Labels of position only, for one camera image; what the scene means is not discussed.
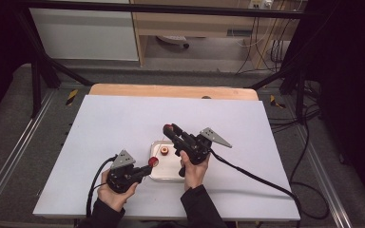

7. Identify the white power strip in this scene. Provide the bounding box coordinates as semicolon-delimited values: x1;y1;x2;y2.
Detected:
248;0;274;10

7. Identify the left hand-held gripper cable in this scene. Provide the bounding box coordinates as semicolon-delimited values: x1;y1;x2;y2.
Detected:
86;155;119;219

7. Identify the yellow black hazard tape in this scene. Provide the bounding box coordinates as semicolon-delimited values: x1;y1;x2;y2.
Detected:
65;88;79;106
269;94;286;109

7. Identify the white cabinet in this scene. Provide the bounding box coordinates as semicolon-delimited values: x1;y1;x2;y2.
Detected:
29;8;140;62

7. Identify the white table board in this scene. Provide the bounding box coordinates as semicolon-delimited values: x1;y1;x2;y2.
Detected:
32;94;301;221

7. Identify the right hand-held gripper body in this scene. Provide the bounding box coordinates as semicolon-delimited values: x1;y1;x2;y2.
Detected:
174;126;233;165

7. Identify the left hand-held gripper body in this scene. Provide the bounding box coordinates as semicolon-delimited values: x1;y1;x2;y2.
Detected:
106;149;146;194

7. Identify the clear square plastic tray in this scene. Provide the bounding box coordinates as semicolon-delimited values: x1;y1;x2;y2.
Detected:
148;140;186;183

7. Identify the hand-held gripper cable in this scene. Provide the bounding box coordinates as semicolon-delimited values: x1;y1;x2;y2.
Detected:
86;155;119;219
208;148;302;228

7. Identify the wooden table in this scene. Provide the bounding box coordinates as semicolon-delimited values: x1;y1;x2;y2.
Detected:
88;83;259;102

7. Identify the thin wooden skewer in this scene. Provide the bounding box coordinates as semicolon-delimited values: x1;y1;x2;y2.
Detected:
154;141;167;161

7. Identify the office chair base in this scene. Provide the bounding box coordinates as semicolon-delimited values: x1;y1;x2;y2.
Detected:
156;35;190;49

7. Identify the black floor cable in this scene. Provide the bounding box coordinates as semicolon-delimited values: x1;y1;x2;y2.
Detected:
288;104;331;220

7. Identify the hanging cable bundle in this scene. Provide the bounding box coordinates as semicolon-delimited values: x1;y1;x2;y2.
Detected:
236;12;300;75

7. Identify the aluminium floor rail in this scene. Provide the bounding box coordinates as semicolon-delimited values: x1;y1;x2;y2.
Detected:
0;89;57;212
293;120;354;228

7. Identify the right hand-held gripper cable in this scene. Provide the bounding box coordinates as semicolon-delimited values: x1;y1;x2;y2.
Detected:
208;148;302;228

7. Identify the person's left hand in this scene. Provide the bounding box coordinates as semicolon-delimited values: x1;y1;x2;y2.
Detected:
97;179;140;213

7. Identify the wooden desk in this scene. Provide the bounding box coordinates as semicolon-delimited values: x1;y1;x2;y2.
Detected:
129;0;305;69

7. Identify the black metal frame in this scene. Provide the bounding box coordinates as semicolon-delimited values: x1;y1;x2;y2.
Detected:
12;0;315;118

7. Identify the person's right hand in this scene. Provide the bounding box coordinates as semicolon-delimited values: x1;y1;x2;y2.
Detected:
180;150;211;191

